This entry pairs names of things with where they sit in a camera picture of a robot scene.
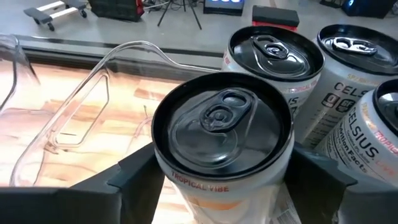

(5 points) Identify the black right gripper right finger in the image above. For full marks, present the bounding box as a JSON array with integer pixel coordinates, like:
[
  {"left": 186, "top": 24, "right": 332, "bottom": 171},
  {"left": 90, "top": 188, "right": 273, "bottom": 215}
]
[{"left": 284, "top": 142, "right": 398, "bottom": 224}]

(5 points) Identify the black tripod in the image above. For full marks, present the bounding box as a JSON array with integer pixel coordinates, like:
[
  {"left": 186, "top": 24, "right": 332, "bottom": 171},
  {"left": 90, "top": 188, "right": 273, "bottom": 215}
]
[{"left": 157, "top": 0, "right": 203, "bottom": 31}]

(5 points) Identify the black aluminium table frame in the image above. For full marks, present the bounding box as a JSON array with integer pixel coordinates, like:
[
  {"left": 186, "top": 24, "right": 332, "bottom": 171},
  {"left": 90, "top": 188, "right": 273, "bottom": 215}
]
[{"left": 18, "top": 43, "right": 224, "bottom": 82}]

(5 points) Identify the blue lit display box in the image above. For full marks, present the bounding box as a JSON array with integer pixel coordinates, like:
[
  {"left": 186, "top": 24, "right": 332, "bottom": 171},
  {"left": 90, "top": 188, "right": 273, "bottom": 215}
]
[{"left": 203, "top": 0, "right": 245, "bottom": 16}]

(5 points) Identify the white can black lid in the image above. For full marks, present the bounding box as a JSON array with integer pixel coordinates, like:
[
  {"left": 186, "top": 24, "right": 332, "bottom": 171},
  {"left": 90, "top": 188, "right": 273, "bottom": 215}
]
[
  {"left": 313, "top": 79, "right": 398, "bottom": 189},
  {"left": 151, "top": 72, "right": 295, "bottom": 224},
  {"left": 294, "top": 24, "right": 398, "bottom": 149},
  {"left": 221, "top": 25, "right": 326, "bottom": 119}
]

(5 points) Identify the wheeled dolly cart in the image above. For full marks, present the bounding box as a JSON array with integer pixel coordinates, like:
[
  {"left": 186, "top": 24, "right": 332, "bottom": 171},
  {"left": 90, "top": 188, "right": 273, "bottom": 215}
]
[{"left": 23, "top": 0, "right": 88, "bottom": 32}]

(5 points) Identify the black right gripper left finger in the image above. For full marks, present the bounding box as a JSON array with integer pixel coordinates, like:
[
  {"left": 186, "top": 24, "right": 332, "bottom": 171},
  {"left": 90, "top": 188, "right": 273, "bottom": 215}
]
[{"left": 0, "top": 142, "right": 165, "bottom": 224}]

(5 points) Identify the narrow clear plastic bin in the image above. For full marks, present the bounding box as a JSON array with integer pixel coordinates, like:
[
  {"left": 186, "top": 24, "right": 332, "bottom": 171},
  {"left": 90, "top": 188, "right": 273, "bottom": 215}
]
[{"left": 0, "top": 33, "right": 41, "bottom": 113}]

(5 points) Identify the dark device blue light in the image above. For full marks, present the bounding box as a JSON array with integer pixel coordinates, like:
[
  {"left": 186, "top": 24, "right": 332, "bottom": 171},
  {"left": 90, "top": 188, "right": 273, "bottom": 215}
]
[{"left": 341, "top": 0, "right": 398, "bottom": 19}]

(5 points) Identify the red stool black cushion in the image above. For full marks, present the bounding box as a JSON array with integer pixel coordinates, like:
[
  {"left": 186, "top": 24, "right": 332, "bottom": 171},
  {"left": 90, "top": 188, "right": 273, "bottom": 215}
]
[{"left": 251, "top": 5, "right": 300, "bottom": 32}]

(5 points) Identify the black equipment case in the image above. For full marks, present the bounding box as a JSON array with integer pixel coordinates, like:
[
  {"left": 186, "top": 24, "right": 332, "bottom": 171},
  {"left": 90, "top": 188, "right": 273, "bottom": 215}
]
[{"left": 88, "top": 0, "right": 146, "bottom": 22}]

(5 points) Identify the wide clear plastic bin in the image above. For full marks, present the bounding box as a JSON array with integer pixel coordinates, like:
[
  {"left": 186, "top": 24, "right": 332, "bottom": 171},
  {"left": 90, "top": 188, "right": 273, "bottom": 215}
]
[{"left": 9, "top": 40, "right": 231, "bottom": 190}]

